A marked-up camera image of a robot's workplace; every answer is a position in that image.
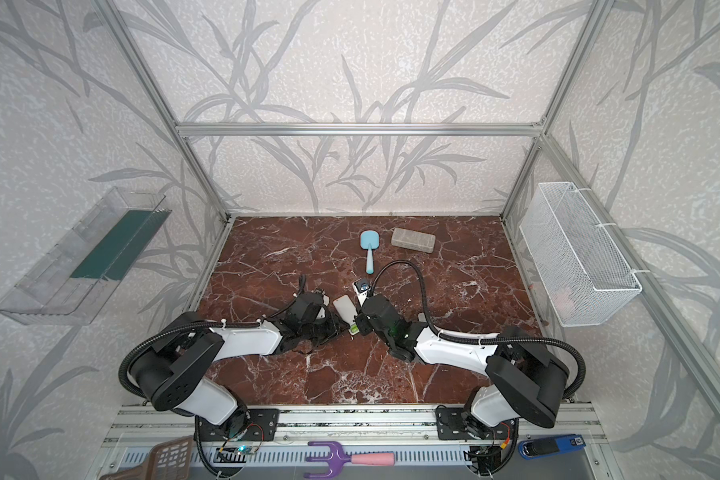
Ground white remote control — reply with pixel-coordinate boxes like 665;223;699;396
333;295;359;336

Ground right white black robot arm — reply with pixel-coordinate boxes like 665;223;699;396
354;295;570;428

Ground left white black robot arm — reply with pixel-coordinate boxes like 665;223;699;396
118;290;348;426

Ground light blue small spatula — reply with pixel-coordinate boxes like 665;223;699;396
360;230;380;275

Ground purple pink garden fork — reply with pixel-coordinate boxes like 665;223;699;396
304;441;396;479

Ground brown plastic basket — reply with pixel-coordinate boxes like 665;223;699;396
100;436;194;480

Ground blue black device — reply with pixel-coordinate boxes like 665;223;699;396
517;434;586;460

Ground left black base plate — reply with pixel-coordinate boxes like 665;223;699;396
195;408;280;442

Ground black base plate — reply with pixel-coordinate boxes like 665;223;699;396
195;408;280;442
434;405;511;443

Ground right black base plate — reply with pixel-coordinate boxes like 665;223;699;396
434;405;511;443

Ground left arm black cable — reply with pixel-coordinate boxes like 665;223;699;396
118;274;310;400

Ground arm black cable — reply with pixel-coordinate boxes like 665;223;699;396
118;274;310;400
368;259;587;400

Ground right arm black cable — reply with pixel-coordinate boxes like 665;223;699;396
368;259;587;400

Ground white wire mesh basket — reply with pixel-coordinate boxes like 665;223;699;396
520;182;642;327

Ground clear wall shelf green mat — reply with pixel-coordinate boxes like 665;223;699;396
0;187;171;326

